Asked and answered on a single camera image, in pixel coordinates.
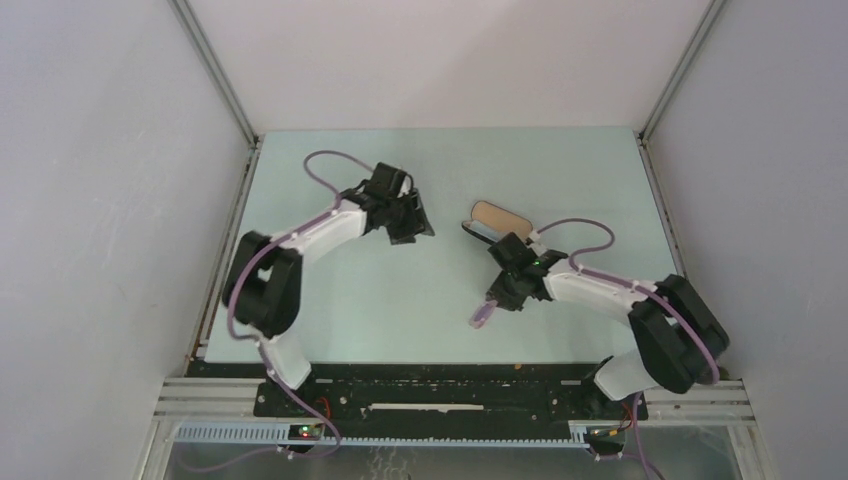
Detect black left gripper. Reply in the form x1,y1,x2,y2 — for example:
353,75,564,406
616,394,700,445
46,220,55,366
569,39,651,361
385,189,435,246

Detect pink transparent sunglasses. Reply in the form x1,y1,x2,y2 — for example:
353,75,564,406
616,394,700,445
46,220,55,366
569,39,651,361
468,300,498,329

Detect black glasses case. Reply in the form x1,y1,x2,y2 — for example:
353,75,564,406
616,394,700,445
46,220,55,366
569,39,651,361
461,200,534,240

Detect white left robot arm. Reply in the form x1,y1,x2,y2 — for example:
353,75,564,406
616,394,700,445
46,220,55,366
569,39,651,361
221,163,434,417

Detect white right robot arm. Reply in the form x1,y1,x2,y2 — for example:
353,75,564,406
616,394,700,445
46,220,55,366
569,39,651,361
474,233,730,418

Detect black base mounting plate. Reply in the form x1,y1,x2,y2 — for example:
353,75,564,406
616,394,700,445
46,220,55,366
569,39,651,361
187,361,649,443

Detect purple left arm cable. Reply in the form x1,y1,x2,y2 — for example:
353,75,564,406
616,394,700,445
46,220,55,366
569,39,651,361
173,150,376,475

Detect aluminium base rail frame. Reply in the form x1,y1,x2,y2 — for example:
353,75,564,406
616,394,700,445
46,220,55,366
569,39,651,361
135,377,776,479

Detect aluminium corner rail left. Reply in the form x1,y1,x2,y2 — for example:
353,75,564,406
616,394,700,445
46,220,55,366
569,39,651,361
167,0,259,148

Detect aluminium corner rail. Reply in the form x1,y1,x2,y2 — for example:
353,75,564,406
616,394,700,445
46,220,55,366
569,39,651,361
638,0,730,143
167,0,259,148

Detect aluminium corner rail right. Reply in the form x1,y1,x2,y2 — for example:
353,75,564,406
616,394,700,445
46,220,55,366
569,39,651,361
638,0,730,143

